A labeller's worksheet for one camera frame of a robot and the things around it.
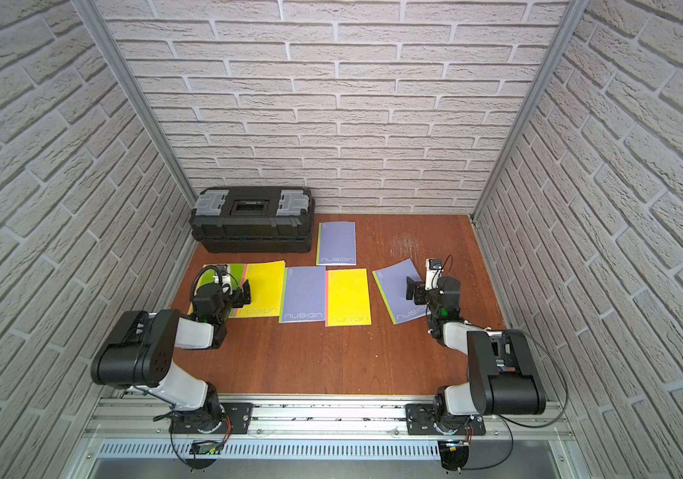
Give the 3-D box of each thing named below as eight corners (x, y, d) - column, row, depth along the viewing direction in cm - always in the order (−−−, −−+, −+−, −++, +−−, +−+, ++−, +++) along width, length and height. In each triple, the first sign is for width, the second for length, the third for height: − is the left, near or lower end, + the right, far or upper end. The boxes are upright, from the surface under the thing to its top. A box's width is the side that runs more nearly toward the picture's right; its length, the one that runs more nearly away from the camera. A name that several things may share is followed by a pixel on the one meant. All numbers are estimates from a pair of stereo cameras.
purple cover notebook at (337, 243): (315, 264, 107) (315, 261, 105) (319, 225, 120) (319, 221, 118) (356, 265, 107) (356, 262, 106) (355, 225, 120) (355, 222, 118)
